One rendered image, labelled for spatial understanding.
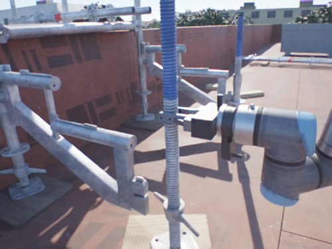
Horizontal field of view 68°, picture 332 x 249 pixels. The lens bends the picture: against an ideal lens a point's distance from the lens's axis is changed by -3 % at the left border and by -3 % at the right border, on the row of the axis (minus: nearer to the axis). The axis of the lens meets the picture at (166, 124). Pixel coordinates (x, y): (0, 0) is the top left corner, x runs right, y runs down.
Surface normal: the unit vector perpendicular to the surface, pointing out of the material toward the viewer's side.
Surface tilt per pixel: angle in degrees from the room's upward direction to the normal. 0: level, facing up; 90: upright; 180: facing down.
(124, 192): 90
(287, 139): 92
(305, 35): 90
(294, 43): 90
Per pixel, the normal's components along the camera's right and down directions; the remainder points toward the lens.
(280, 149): -0.59, 0.31
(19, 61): 0.89, 0.14
